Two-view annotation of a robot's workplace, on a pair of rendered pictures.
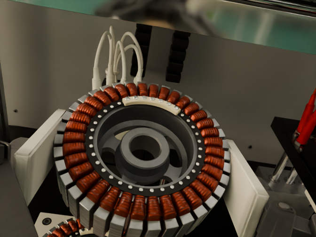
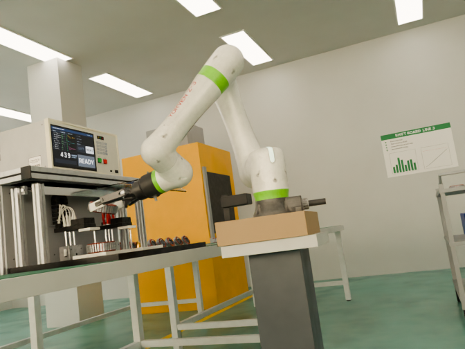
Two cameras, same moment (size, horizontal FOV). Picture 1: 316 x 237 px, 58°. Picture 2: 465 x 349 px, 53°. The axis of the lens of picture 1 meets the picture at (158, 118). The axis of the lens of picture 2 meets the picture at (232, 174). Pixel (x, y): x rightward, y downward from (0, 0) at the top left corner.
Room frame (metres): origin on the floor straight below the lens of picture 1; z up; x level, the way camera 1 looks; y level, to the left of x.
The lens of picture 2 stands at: (-1.10, 1.39, 0.77)
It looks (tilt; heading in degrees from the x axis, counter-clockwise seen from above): 8 degrees up; 296
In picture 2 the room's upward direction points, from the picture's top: 8 degrees counter-clockwise
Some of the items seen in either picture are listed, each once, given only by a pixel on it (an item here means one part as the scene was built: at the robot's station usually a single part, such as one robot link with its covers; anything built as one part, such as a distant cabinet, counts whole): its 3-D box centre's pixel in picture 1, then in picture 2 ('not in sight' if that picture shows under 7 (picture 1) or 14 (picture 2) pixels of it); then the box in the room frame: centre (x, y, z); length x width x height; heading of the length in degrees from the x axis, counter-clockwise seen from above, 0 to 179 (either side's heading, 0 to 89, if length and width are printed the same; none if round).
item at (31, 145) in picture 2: not in sight; (52, 158); (0.48, -0.07, 1.22); 0.44 x 0.39 x 0.20; 94
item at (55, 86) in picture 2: not in sight; (65, 190); (3.39, -2.92, 1.65); 0.50 x 0.45 x 3.30; 4
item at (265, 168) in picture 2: not in sight; (267, 174); (-0.48, -0.17, 0.98); 0.16 x 0.13 x 0.19; 129
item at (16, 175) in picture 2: not in sight; (53, 186); (0.48, -0.06, 1.09); 0.68 x 0.44 x 0.05; 94
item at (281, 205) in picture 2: not in sight; (288, 206); (-0.54, -0.18, 0.86); 0.26 x 0.15 x 0.06; 17
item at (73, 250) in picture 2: not in sight; (71, 252); (0.29, 0.05, 0.80); 0.08 x 0.05 x 0.06; 94
